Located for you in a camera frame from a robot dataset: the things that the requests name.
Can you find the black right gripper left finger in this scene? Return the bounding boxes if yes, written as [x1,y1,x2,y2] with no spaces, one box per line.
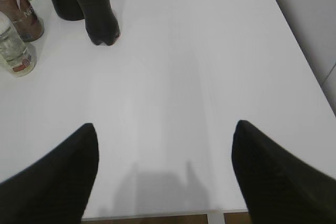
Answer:
[1,123,99,223]

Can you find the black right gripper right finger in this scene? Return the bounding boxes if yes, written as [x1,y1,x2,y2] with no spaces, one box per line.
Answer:
[231,120,335,223]

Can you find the cola bottle red label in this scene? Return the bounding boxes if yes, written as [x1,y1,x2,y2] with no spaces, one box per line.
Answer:
[76,0,120,46]

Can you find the milky white juice bottle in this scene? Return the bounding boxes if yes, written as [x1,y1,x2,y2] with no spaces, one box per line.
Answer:
[1,12,37,77]

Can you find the brown coffee drink bottle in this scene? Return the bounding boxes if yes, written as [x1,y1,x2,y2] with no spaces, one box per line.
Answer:
[1,0,44,42]

